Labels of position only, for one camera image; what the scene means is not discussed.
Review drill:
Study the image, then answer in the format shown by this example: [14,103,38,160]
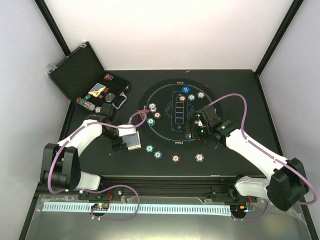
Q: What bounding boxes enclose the blue patterned card deck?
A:
[122,131,141,147]

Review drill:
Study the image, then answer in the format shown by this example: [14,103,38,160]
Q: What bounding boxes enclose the blue white poker chip stack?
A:
[195,154,204,162]

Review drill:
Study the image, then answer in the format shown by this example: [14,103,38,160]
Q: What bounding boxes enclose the single green poker chip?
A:
[145,145,154,153]

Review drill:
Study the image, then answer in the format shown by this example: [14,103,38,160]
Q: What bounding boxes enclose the brown poker chip stack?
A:
[171,154,180,163]

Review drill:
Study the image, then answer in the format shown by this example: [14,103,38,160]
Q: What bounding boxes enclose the blue white chip mat top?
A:
[197,92,205,99]

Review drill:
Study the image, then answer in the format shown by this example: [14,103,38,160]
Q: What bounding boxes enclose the triangular all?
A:
[137,110,150,120]

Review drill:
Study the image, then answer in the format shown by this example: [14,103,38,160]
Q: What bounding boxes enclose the blue round button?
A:
[181,86,191,94]

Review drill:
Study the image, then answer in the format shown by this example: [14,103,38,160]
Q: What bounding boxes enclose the chips row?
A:
[76,97,96,111]

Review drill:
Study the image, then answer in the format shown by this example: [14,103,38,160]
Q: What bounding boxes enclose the blue white chips mat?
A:
[148,103,157,113]

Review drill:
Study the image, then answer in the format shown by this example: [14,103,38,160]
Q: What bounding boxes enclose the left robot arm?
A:
[40,104,141,200]

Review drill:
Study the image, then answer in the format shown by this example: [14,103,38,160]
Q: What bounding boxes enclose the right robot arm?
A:
[184,106,312,211]

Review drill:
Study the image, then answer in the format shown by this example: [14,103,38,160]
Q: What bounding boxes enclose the playing card deck box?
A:
[127,144,141,151]

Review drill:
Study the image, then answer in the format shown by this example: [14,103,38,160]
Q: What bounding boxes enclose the round black poker mat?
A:
[138,78,217,150]

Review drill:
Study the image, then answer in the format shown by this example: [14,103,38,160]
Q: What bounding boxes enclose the two blue white chips in case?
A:
[95,106,102,113]

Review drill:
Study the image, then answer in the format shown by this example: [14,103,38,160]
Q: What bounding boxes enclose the silver dealer button in case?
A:
[105,93,116,103]

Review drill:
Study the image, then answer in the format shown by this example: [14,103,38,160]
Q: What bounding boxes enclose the red dice in case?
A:
[98,87,109,99]

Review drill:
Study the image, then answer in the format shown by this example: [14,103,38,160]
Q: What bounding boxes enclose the card deck in case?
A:
[88,83,106,98]

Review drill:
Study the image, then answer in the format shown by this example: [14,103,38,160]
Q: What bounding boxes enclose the purple chips in case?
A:
[104,73,114,81]

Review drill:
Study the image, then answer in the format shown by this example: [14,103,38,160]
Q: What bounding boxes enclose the black poker case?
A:
[47,41,131,112]

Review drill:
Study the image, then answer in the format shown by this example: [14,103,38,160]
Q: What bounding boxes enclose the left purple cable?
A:
[47,111,148,221]

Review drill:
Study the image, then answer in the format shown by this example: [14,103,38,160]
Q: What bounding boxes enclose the black aluminium rail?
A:
[98,176,234,197]

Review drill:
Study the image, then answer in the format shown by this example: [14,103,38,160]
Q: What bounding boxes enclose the white slotted cable duct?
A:
[42,202,231,217]

